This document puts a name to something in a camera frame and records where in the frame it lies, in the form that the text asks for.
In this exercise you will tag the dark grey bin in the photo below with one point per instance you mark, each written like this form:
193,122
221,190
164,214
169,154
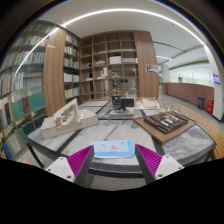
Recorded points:
201,102

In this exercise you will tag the wall screen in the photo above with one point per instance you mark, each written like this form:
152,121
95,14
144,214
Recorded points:
216,79

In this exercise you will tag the poster on wooden panel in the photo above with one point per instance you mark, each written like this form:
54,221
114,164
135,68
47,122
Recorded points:
151,68

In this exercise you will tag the side bookshelf with books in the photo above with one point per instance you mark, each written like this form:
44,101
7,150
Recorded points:
71,72

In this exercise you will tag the dark model on wooden board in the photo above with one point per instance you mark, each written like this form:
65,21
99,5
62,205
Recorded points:
165,126

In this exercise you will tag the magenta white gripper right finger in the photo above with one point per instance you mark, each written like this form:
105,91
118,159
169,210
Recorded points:
155,166

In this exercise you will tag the black box model on base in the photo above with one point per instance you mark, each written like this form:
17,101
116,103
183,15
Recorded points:
123,105

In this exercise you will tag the wooden open shelf unit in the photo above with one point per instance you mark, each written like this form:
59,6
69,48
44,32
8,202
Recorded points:
108,65

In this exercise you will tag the small white model at back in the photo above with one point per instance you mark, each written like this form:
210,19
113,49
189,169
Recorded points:
146,103

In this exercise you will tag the white architectural building model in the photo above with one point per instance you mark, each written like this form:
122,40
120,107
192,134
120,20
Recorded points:
67,119

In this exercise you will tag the light blue folded towel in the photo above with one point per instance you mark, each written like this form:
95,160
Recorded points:
113,149

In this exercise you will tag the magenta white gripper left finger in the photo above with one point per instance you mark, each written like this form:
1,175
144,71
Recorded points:
75,167

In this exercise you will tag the glass-front bookcase with books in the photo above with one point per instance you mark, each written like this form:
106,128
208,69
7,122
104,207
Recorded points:
22,105

